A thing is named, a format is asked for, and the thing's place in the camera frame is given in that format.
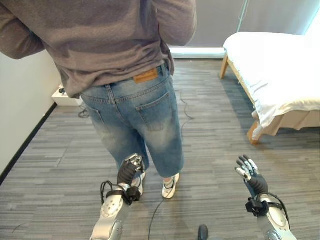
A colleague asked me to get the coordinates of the black floor cable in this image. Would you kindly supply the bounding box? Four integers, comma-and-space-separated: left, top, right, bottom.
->
147, 87, 196, 240

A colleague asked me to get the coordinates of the white window blind cord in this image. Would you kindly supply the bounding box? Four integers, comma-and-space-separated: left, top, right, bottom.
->
236, 0, 251, 33

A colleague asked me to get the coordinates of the white low box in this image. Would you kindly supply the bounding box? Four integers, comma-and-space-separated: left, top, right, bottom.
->
51, 84, 83, 107

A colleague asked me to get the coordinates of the wooden bed frame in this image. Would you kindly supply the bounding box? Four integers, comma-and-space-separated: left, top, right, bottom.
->
219, 52, 320, 145

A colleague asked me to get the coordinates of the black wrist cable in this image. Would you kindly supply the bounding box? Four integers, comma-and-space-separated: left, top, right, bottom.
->
266, 192, 292, 226
100, 180, 120, 205

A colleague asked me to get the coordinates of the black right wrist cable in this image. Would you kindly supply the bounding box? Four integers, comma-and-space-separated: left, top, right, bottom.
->
266, 192, 292, 226

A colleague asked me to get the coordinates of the black robot foot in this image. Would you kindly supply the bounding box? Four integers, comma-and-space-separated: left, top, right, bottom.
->
197, 224, 209, 240

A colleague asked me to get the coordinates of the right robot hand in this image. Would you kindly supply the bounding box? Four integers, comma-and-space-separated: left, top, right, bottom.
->
234, 154, 269, 196

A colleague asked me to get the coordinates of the person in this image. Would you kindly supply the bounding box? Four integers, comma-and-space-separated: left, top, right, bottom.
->
0, 0, 197, 200

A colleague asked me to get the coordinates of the white bed sheet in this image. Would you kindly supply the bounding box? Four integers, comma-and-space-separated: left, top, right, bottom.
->
223, 17, 320, 141

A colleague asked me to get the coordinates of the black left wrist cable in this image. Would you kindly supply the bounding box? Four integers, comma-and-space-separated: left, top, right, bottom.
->
100, 180, 120, 205

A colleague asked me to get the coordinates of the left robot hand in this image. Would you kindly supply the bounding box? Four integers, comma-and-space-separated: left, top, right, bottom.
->
116, 152, 145, 187

